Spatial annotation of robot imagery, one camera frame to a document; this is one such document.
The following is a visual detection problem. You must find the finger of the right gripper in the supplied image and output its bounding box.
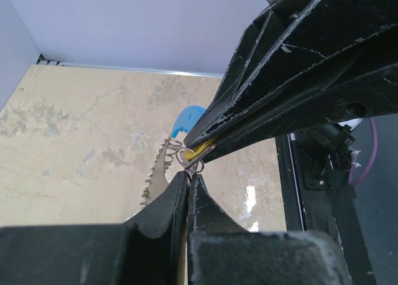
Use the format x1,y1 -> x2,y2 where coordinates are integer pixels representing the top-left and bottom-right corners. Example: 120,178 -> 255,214
198,20 -> 398,166
184,0 -> 397,148

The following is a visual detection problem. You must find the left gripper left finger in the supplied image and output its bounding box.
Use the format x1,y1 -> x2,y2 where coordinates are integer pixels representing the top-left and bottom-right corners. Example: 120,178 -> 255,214
1,171 -> 188,284

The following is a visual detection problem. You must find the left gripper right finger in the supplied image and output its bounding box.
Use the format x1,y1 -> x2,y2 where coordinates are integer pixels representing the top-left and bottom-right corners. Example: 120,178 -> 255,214
188,174 -> 345,284

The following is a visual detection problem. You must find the blue grey keyring with rings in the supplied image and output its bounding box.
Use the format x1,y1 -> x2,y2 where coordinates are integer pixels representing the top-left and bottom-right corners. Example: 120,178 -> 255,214
126,105 -> 207,223

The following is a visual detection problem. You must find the small yellow key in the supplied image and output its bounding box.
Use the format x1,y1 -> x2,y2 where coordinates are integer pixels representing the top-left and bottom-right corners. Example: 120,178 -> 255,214
183,138 -> 216,161

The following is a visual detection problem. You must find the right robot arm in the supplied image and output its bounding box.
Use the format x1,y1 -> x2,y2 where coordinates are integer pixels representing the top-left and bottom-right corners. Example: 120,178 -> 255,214
184,0 -> 397,170

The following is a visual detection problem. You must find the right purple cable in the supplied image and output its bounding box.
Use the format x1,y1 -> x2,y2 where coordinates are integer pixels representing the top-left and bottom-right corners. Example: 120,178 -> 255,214
347,116 -> 379,185

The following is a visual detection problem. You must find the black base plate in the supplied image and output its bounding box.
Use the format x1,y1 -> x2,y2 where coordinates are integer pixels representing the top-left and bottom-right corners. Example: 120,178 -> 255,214
275,132 -> 376,284

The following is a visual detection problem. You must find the aluminium frame rail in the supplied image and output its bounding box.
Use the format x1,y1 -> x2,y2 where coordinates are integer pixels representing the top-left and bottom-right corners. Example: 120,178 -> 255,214
35,54 -> 223,78

